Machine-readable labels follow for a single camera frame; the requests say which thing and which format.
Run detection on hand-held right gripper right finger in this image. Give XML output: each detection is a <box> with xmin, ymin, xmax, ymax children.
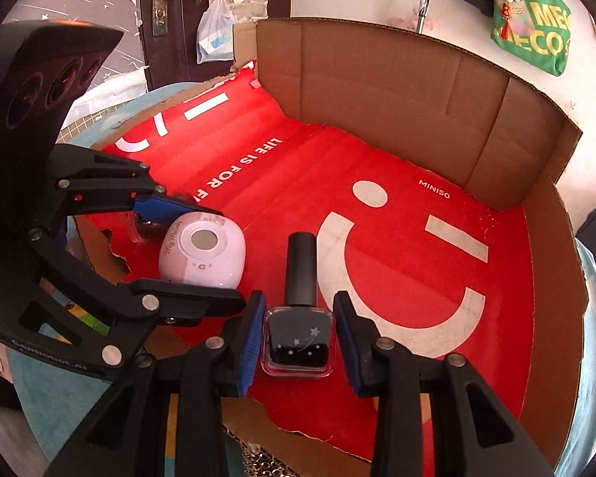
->
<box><xmin>333</xmin><ymin>290</ymin><xmax>558</xmax><ymax>477</ymax></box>

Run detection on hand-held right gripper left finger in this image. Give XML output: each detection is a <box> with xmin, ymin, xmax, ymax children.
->
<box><xmin>42</xmin><ymin>289</ymin><xmax>268</xmax><ymax>477</ymax></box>

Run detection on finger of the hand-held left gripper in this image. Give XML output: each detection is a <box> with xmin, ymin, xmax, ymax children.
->
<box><xmin>50</xmin><ymin>144</ymin><xmax>225</xmax><ymax>225</ymax></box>
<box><xmin>0</xmin><ymin>227</ymin><xmax>247</xmax><ymax>372</ymax></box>

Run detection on pink compact case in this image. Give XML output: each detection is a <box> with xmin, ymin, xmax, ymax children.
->
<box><xmin>158</xmin><ymin>211</ymin><xmax>246</xmax><ymax>290</ymax></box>

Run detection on black nail polish bottle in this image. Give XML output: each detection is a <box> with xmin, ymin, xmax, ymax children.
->
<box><xmin>261</xmin><ymin>232</ymin><xmax>336</xmax><ymax>378</ymax></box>

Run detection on cardboard box with red lining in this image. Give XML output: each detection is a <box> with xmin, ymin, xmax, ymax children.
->
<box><xmin>72</xmin><ymin>17</ymin><xmax>589</xmax><ymax>477</ymax></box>

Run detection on dark brown door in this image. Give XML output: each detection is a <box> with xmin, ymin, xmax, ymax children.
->
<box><xmin>138</xmin><ymin>0</ymin><xmax>293</xmax><ymax>91</ymax></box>

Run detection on clear plastic bag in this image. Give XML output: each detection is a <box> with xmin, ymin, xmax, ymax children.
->
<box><xmin>197</xmin><ymin>0</ymin><xmax>236</xmax><ymax>64</ymax></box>

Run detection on green tote bag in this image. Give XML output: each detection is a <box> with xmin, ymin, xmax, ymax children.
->
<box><xmin>492</xmin><ymin>0</ymin><xmax>572</xmax><ymax>77</ymax></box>

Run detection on metal door handle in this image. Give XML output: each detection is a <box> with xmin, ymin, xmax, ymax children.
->
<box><xmin>152</xmin><ymin>0</ymin><xmax>188</xmax><ymax>37</ymax></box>

